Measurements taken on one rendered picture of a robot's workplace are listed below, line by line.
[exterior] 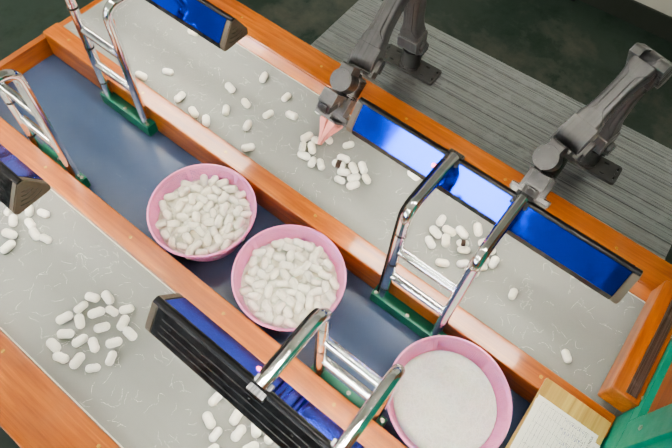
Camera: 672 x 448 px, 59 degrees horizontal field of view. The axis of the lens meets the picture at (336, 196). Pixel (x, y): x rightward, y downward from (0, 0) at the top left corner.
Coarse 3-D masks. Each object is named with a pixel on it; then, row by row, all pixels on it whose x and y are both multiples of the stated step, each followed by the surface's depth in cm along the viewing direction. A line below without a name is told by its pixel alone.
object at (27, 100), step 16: (0, 80) 119; (16, 80) 122; (16, 96) 135; (32, 96) 127; (16, 112) 145; (32, 112) 131; (32, 128) 145; (48, 128) 136; (64, 160) 146; (80, 176) 154
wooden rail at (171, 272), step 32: (0, 128) 155; (32, 160) 150; (64, 192) 146; (96, 224) 142; (128, 224) 142; (160, 256) 138; (192, 288) 134; (224, 320) 131; (256, 352) 127; (320, 384) 124; (352, 416) 121
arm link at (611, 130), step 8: (640, 56) 136; (648, 56) 136; (656, 56) 135; (640, 88) 140; (648, 88) 138; (632, 96) 143; (640, 96) 142; (624, 104) 145; (632, 104) 144; (616, 112) 148; (624, 112) 147; (608, 120) 151; (616, 120) 149; (608, 128) 152; (616, 128) 152; (600, 136) 155; (608, 136) 153; (616, 136) 156; (600, 144) 156; (608, 144) 156; (600, 152) 157
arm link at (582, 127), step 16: (640, 48) 131; (640, 64) 131; (656, 64) 129; (624, 80) 131; (640, 80) 130; (656, 80) 134; (608, 96) 132; (624, 96) 131; (576, 112) 134; (592, 112) 132; (608, 112) 132; (560, 128) 134; (576, 128) 133; (592, 128) 132; (576, 144) 133
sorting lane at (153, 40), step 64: (128, 0) 186; (192, 64) 173; (256, 64) 175; (256, 128) 162; (320, 192) 152; (384, 192) 153; (448, 256) 144; (512, 256) 145; (512, 320) 136; (576, 320) 137; (576, 384) 129
